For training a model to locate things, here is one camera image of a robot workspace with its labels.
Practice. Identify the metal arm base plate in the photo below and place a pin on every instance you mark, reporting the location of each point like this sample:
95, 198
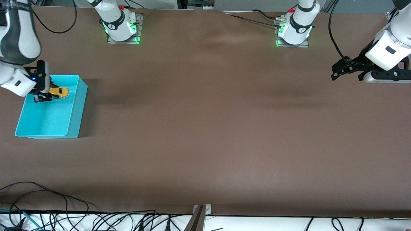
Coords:
305, 44
138, 29

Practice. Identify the black power plug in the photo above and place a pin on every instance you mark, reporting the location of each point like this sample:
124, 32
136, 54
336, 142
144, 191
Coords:
140, 226
168, 225

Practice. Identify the aluminium frame profile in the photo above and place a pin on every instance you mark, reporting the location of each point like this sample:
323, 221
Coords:
389, 15

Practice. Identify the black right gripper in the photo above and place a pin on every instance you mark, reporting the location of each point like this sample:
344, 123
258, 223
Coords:
42, 96

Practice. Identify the dark equipment with aluminium rail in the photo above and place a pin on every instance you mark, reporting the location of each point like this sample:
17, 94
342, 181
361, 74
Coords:
196, 4

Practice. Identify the turquoise plastic bin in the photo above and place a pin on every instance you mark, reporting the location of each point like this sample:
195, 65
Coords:
48, 118

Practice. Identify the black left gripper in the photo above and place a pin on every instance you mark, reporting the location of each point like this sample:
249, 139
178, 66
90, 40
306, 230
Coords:
360, 61

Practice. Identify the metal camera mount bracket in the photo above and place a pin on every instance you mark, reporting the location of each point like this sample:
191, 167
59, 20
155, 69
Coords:
197, 219

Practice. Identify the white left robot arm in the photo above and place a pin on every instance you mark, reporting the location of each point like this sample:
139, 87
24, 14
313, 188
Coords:
297, 29

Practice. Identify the yellow beetle toy car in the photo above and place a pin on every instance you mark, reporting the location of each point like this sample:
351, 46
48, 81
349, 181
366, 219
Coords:
61, 91

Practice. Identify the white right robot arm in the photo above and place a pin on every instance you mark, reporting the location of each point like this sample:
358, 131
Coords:
19, 41

